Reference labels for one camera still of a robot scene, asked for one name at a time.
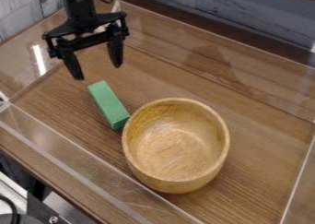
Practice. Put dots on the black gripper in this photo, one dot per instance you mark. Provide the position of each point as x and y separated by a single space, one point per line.
82 20

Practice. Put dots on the green rectangular block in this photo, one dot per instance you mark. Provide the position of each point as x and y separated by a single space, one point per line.
109 105

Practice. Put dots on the brown wooden bowl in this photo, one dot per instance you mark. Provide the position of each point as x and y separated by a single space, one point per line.
174 143

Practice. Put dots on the clear acrylic corner bracket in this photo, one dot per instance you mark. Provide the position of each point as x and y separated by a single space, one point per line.
113 17

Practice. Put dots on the clear acrylic tray enclosure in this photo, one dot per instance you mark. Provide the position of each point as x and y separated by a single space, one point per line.
57 136

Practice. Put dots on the black metal table bracket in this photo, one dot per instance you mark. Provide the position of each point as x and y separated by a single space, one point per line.
38 211

